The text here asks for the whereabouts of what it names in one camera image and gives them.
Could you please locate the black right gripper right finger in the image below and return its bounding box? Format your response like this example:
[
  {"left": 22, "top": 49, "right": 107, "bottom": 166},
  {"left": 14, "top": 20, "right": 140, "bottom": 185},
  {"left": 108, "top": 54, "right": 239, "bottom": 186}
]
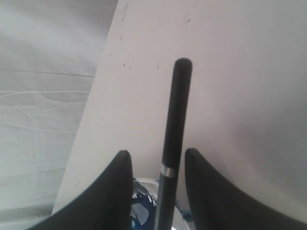
[{"left": 185, "top": 148, "right": 307, "bottom": 230}]

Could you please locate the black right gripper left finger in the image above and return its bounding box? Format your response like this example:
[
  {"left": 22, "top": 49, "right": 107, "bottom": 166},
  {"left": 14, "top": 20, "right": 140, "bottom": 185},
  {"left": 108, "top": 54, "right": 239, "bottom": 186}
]
[{"left": 32, "top": 150, "right": 133, "bottom": 230}]

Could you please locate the black paintbrush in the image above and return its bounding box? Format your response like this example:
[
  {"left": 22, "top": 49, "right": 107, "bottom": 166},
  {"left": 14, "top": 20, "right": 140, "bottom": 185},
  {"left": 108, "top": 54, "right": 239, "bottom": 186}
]
[{"left": 154, "top": 58, "right": 192, "bottom": 230}]

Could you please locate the white plate with blue paint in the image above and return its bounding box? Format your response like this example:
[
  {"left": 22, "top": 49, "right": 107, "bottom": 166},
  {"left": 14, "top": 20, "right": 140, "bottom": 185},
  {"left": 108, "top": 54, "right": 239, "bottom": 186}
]
[{"left": 129, "top": 178, "right": 192, "bottom": 230}]

